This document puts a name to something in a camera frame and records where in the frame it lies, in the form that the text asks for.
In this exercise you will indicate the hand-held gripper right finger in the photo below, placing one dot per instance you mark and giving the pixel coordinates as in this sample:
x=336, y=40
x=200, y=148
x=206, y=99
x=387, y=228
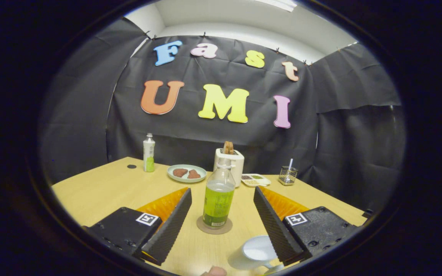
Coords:
x=274, y=230

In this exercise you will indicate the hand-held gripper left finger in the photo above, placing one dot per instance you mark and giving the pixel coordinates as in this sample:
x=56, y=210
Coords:
x=171, y=230

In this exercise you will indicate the pale blue cup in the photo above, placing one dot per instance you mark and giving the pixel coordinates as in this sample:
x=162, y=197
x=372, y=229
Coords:
x=251, y=253

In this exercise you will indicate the round brown coaster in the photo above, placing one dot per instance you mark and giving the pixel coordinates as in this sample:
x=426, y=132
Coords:
x=227, y=229

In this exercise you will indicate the clear green-label juice bottle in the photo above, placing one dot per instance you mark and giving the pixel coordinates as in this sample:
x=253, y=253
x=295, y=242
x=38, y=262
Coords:
x=218, y=207

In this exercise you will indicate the tall white and green bottle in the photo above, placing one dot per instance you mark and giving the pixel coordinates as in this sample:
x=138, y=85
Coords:
x=149, y=153

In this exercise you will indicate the pale green plate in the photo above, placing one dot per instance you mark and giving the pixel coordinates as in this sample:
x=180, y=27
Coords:
x=186, y=180

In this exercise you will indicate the small glass jar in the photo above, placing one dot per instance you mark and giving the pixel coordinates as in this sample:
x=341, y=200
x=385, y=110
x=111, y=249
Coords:
x=287, y=178

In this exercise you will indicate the white divided condiment tray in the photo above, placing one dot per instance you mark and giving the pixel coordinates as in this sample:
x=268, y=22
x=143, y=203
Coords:
x=255, y=180

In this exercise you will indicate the brown heart-shaped cookie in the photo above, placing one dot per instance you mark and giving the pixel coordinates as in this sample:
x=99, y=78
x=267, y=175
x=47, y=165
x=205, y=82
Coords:
x=180, y=172
x=194, y=174

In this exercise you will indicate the white straw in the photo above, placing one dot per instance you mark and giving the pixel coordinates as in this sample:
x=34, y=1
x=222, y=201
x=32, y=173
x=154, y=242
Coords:
x=290, y=164

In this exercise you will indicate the white toaster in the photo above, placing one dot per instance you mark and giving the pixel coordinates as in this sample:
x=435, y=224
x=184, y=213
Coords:
x=238, y=168

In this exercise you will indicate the wooden table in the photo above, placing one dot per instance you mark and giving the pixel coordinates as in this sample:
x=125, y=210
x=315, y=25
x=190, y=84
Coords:
x=102, y=195

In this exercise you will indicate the brown toast slice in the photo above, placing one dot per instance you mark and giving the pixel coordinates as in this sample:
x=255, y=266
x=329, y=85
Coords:
x=228, y=147

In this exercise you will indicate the long ceiling light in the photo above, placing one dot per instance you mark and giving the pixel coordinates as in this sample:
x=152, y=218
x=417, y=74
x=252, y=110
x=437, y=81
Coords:
x=278, y=4

